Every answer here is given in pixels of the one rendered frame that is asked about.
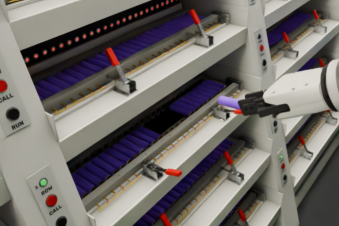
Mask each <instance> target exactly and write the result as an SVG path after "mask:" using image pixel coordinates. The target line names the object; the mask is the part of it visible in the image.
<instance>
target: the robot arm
mask: <svg viewBox="0 0 339 226"><path fill-rule="evenodd" d="M238 105H239V107H240V109H241V111H242V114H243V115H244V116H249V115H255V114H259V117H260V118H262V117H266V116H269V115H272V116H271V118H272V119H274V120H282V119H289V118H295V117H300V116H305V115H310V114H314V113H317V112H322V111H325V110H329V109H331V110H332V111H334V112H338V111H339V59H337V60H333V61H331V62H330V63H329V65H326V66H324V67H323V68H316V69H310V70H305V71H299V72H294V73H289V74H286V75H283V76H282V77H280V78H279V79H278V80H277V81H276V82H275V83H274V84H273V85H271V86H270V87H269V88H268V89H266V90H264V92H263V90H262V91H257V92H252V93H248V94H246V95H245V99H241V100H239V101H238Z"/></svg>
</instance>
